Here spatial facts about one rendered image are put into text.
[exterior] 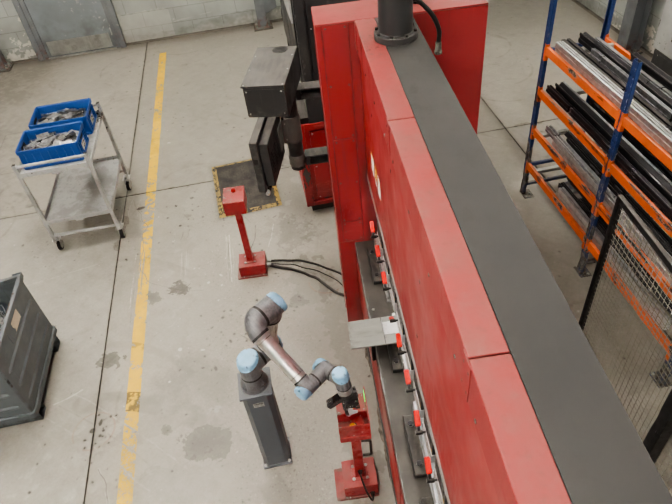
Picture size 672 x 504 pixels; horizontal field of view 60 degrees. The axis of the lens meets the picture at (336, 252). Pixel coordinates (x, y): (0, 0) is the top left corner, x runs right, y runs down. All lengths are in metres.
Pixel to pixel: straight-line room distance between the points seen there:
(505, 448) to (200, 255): 4.26
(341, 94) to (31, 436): 3.07
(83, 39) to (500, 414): 9.04
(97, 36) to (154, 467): 7.04
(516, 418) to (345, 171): 2.35
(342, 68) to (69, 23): 7.04
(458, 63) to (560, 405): 2.21
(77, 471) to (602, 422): 3.51
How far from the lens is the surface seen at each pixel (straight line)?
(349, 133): 3.27
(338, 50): 3.05
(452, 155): 1.96
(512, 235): 1.67
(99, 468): 4.23
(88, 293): 5.32
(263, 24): 9.38
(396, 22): 2.69
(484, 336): 1.41
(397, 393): 3.01
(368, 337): 3.06
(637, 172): 4.16
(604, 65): 4.63
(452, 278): 1.53
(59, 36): 9.85
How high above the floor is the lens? 3.39
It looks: 43 degrees down
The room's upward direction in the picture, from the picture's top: 7 degrees counter-clockwise
